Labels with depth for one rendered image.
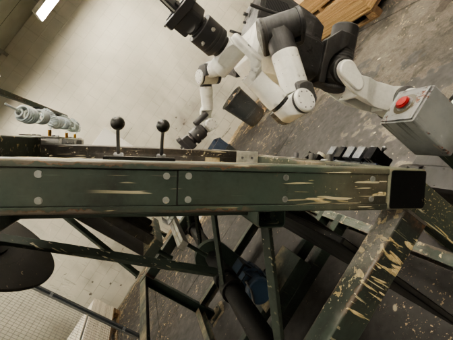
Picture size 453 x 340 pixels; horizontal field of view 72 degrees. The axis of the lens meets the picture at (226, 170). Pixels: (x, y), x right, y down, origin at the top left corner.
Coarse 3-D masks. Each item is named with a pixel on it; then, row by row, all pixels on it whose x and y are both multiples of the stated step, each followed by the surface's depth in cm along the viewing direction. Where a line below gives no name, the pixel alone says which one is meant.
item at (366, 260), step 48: (432, 192) 86; (240, 240) 305; (336, 240) 94; (384, 240) 85; (144, 288) 256; (240, 288) 154; (288, 288) 194; (336, 288) 89; (384, 288) 85; (144, 336) 193; (336, 336) 82
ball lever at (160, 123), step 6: (162, 120) 86; (156, 126) 86; (162, 126) 85; (168, 126) 86; (162, 132) 87; (162, 138) 89; (162, 144) 90; (162, 150) 91; (156, 156) 92; (162, 156) 92
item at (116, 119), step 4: (116, 116) 83; (112, 120) 82; (116, 120) 82; (120, 120) 83; (112, 124) 82; (116, 124) 82; (120, 124) 83; (124, 124) 84; (116, 128) 83; (120, 128) 83; (116, 132) 85; (116, 136) 86; (116, 140) 87; (116, 152) 89; (120, 152) 89; (116, 156) 88; (120, 156) 89
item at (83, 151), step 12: (36, 108) 145; (48, 132) 147; (48, 144) 146; (60, 144) 147; (48, 156) 146; (60, 156) 147; (72, 156) 149; (84, 156) 150; (96, 156) 151; (132, 156) 156; (144, 156) 157; (168, 156) 160; (180, 156) 162; (192, 156) 164; (204, 156) 165; (216, 156) 167; (228, 156) 169; (240, 156) 170; (252, 156) 172
